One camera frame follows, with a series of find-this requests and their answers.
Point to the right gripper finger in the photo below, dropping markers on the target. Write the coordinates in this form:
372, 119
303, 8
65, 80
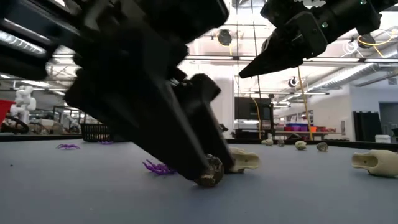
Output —
276, 56

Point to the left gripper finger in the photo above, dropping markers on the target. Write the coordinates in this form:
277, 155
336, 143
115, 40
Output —
205, 109
149, 118

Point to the purple plastic spider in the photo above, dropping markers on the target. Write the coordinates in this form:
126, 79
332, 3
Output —
67, 146
158, 168
106, 142

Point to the black plastic basket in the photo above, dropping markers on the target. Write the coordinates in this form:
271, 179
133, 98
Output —
94, 132

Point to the dark smoky plastic skull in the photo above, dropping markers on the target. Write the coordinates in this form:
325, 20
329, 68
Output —
321, 147
214, 174
280, 143

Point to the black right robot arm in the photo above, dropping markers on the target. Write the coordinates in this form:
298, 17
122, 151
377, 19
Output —
385, 3

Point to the white pillar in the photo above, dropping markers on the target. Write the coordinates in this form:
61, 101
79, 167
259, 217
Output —
227, 109

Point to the black cabinet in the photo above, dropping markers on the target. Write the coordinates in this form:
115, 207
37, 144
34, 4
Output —
248, 109

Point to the purple storage bin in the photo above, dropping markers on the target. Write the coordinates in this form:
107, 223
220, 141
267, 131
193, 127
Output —
293, 128
303, 128

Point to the orange storage bin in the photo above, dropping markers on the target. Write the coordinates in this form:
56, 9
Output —
312, 129

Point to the long workbench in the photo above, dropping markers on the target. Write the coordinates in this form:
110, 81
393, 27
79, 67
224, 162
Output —
326, 133

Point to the black curtain panel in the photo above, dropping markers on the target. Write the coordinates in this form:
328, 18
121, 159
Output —
367, 126

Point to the blue table mat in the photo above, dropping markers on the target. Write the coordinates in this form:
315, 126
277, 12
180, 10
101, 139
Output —
280, 199

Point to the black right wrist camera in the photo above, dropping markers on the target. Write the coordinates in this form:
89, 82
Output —
280, 12

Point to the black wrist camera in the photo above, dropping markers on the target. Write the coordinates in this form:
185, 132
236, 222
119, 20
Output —
192, 18
280, 12

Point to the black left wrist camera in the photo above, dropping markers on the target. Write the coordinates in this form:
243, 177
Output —
192, 18

